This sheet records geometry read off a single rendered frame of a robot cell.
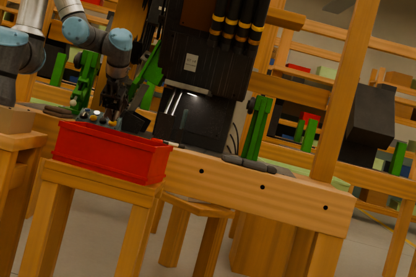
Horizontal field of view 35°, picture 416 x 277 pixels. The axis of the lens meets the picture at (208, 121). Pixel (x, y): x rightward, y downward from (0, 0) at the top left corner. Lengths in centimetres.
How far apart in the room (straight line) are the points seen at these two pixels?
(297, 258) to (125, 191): 120
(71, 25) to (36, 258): 70
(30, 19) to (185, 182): 75
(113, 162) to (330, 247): 83
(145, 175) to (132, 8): 117
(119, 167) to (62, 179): 17
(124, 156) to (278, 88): 118
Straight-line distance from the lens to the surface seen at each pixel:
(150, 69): 257
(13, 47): 209
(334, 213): 235
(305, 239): 297
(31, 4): 224
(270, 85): 300
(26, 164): 221
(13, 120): 201
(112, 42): 212
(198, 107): 270
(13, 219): 224
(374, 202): 997
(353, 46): 296
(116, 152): 200
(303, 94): 301
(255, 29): 238
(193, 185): 232
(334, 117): 293
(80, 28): 202
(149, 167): 198
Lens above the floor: 109
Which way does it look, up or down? 2 degrees down
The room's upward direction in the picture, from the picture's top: 15 degrees clockwise
